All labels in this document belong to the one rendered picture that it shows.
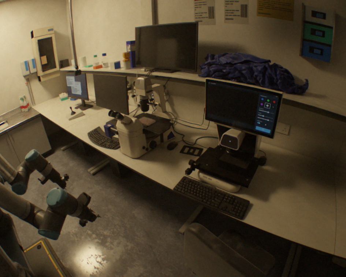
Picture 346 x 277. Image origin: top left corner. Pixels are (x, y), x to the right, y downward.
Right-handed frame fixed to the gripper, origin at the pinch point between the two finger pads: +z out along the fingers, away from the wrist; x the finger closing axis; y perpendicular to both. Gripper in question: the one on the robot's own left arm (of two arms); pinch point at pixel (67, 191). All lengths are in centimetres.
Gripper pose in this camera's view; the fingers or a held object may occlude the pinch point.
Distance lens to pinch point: 137.1
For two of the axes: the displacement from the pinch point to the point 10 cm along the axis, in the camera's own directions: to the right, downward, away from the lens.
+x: -6.5, -2.6, 7.1
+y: 6.5, -6.8, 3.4
